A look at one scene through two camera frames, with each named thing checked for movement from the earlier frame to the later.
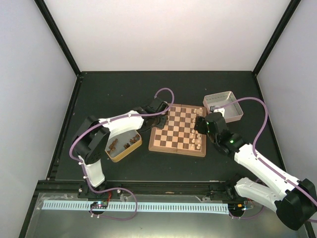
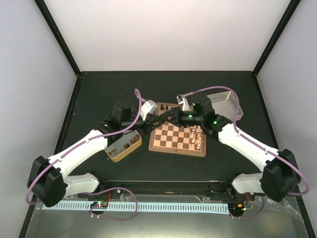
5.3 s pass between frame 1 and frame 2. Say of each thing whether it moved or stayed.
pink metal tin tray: stayed
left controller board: stayed
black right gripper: moved
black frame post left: stayed
